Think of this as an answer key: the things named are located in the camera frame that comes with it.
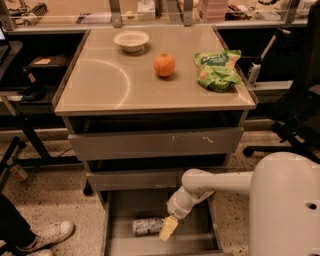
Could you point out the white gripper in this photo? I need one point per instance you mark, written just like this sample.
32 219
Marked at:
177 209

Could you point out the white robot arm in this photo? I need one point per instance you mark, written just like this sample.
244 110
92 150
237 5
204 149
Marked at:
284 202

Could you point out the bottom grey drawer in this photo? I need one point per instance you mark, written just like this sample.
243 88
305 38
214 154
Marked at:
194 236

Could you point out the grey drawer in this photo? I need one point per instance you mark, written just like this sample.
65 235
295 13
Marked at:
135 179
148 144
194 236

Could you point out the middle grey drawer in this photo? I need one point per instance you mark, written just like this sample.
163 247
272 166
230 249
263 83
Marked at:
135 179

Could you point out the top grey drawer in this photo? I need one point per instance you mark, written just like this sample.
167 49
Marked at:
148 144

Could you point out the grey drawer cabinet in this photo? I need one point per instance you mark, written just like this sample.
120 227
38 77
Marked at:
108 90

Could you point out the small bottle on floor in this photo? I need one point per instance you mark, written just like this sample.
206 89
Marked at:
17 170

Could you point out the white spray bottle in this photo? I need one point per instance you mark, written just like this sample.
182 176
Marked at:
256 65

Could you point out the white sneaker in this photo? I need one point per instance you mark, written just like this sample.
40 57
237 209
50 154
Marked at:
42 252
50 235

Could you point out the dark trouser leg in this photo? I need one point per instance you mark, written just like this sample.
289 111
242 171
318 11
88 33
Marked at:
14 229

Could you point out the orange fruit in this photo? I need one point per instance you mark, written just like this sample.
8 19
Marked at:
164 64

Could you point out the green chip bag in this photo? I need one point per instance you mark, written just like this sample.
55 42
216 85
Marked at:
216 70

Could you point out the black office chair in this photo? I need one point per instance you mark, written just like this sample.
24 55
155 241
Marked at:
296 114

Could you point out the white paper bowl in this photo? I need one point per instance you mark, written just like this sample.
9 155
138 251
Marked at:
131 41

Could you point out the black box on shelf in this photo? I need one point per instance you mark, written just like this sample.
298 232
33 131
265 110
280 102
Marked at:
56 62

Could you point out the black side desk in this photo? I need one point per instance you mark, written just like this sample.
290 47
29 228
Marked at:
11 100

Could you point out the pink stacked containers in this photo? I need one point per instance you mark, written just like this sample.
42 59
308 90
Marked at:
212 10

